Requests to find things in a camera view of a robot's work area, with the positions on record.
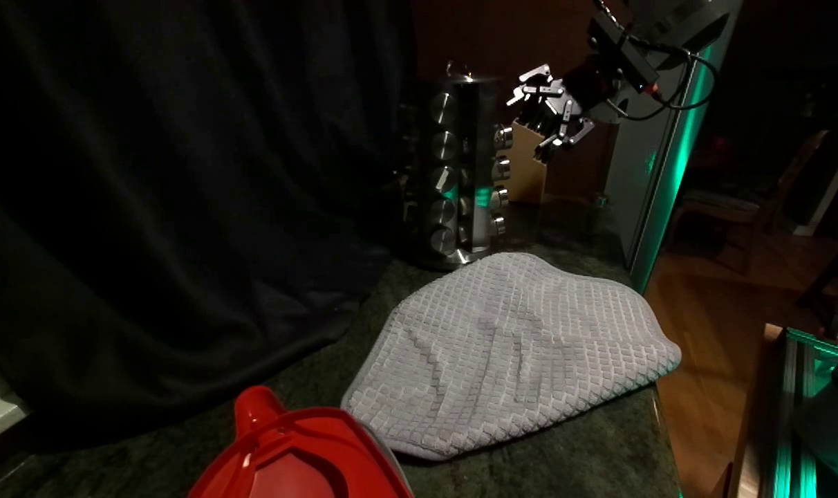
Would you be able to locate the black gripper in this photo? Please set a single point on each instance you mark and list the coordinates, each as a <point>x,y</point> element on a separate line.
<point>594,86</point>

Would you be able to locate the silver rotating spice stand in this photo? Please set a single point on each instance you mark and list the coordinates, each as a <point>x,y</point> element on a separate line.
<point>454,176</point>

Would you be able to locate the wooden knife block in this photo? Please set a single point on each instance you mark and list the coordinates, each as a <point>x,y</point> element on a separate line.
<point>527,176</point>

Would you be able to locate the grey waffle cloth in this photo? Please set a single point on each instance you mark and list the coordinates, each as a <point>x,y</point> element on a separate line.
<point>509,361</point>

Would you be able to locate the black curtain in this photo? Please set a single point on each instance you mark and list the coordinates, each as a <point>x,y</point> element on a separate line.
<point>158,183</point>

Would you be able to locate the red plastic container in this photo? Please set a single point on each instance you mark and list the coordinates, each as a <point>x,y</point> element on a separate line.
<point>298,458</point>

